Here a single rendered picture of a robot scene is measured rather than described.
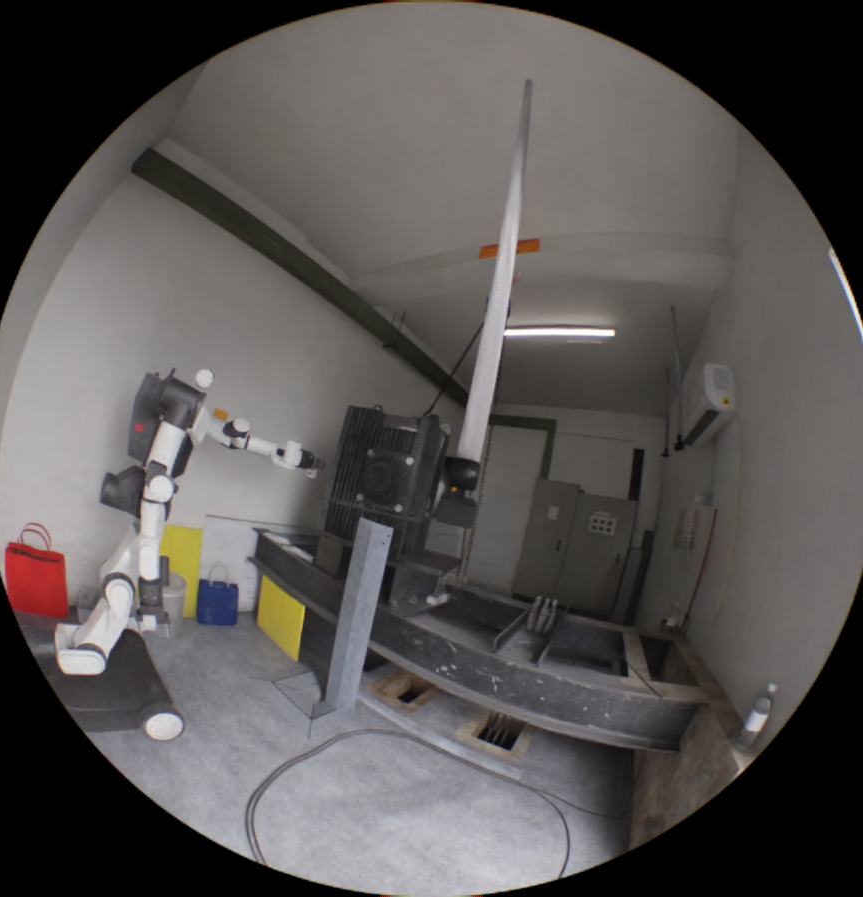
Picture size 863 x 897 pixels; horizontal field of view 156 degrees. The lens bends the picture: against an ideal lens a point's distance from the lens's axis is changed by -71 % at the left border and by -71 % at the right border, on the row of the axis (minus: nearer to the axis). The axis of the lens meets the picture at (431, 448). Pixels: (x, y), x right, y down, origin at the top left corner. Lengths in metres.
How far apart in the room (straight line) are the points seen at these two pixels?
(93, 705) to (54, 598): 0.86
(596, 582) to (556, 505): 1.17
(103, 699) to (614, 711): 1.91
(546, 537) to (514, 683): 3.14
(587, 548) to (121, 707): 4.43
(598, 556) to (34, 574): 5.11
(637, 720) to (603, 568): 3.07
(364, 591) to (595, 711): 1.11
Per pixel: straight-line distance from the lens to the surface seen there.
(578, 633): 2.12
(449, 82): 1.74
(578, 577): 4.34
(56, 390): 2.10
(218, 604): 2.31
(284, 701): 1.82
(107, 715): 1.51
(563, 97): 1.71
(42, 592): 2.21
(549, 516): 4.35
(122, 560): 1.33
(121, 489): 1.23
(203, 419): 1.19
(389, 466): 1.51
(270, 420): 2.39
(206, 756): 1.55
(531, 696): 1.44
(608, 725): 1.49
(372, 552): 1.39
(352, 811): 1.44
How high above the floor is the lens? 1.24
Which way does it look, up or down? 8 degrees up
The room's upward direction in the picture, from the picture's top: 13 degrees clockwise
